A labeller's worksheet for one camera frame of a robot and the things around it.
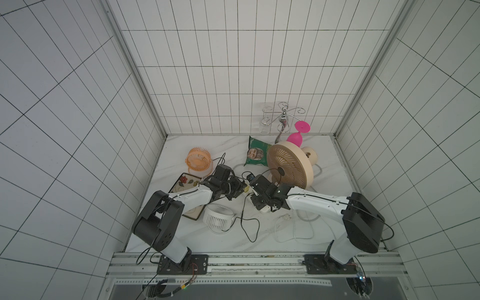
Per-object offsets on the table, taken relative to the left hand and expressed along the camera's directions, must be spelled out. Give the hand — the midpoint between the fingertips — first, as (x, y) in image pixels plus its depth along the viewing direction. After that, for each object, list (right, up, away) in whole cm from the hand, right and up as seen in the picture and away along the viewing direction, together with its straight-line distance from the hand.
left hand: (243, 191), depth 89 cm
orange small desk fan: (-23, +14, +8) cm, 28 cm away
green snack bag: (+8, +19, +11) cm, 23 cm away
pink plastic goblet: (+27, +26, +2) cm, 37 cm away
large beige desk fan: (+17, +15, -17) cm, 29 cm away
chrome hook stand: (+21, +33, +4) cm, 39 cm away
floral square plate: (-30, +4, +7) cm, 31 cm away
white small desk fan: (-11, -9, -12) cm, 18 cm away
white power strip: (+9, -4, -13) cm, 17 cm away
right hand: (+3, -3, -4) cm, 6 cm away
